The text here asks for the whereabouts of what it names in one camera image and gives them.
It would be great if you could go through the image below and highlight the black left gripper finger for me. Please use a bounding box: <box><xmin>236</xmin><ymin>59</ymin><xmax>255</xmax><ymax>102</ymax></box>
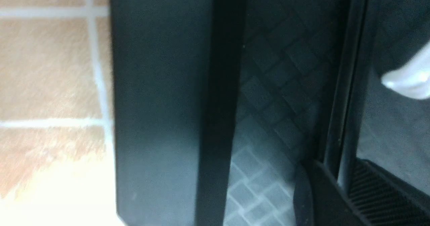
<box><xmin>293</xmin><ymin>159</ymin><xmax>430</xmax><ymax>226</ymax></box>

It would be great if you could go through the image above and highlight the white ceramic soup spoon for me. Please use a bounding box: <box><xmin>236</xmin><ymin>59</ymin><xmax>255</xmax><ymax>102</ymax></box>
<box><xmin>381</xmin><ymin>42</ymin><xmax>430</xmax><ymax>100</ymax></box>

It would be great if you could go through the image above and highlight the black chopstick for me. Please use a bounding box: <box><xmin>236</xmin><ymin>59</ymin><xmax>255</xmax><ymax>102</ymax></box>
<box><xmin>324</xmin><ymin>0</ymin><xmax>368</xmax><ymax>179</ymax></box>

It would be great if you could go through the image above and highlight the black plastic tray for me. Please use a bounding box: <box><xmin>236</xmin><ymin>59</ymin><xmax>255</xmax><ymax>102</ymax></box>
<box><xmin>110</xmin><ymin>0</ymin><xmax>429</xmax><ymax>226</ymax></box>

